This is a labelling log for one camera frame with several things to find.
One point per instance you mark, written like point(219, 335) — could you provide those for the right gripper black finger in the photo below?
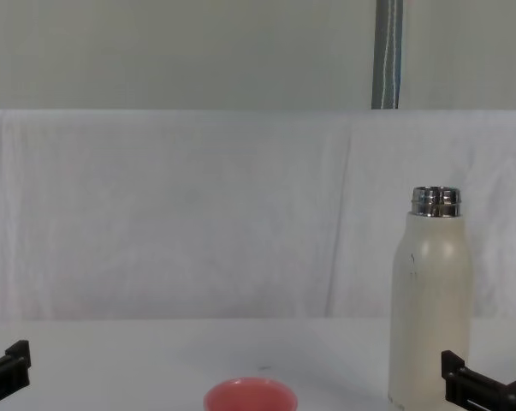
point(454, 377)

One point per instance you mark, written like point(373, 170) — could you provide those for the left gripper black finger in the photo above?
point(13, 368)

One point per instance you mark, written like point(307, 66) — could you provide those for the cream vacuum bottle steel neck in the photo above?
point(431, 299)

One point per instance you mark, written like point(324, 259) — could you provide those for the white table cloth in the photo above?
point(133, 364)

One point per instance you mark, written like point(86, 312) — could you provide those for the pink cup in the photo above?
point(251, 396)

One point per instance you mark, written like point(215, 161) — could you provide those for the white crinkled backdrop cloth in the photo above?
point(197, 214)

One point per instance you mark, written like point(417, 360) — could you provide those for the white curtain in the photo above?
point(176, 51)
point(467, 51)

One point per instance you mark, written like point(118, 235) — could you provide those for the grey striped post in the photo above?
point(387, 55)

